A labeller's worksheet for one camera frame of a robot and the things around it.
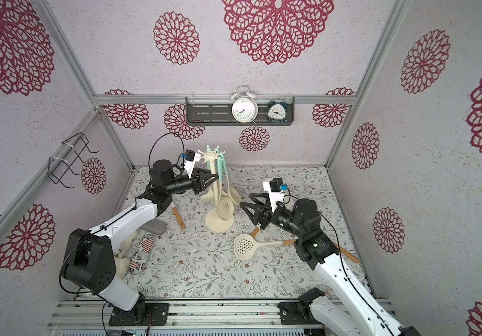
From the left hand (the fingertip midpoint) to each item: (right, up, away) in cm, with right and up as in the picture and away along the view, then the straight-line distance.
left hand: (217, 176), depth 78 cm
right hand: (+10, -8, -14) cm, 19 cm away
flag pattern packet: (-32, -34, +4) cm, 47 cm away
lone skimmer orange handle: (-18, -22, +19) cm, 34 cm away
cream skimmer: (+2, -12, +10) cm, 16 cm away
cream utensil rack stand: (-4, -21, +22) cm, 31 cm away
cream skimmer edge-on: (+11, -29, +11) cm, 33 cm away
